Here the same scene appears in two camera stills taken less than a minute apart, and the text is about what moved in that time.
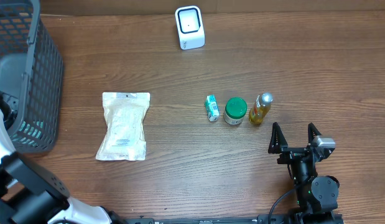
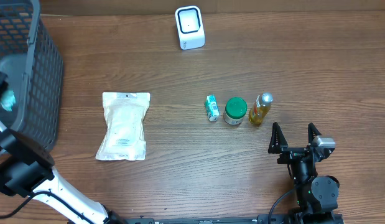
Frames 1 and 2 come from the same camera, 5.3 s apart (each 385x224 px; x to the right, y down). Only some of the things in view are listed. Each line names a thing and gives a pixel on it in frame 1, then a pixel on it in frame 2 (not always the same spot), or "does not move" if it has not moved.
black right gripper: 278,145 does not move
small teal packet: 213,111 does not move
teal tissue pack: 29,132 → 8,100
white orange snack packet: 124,139 does not move
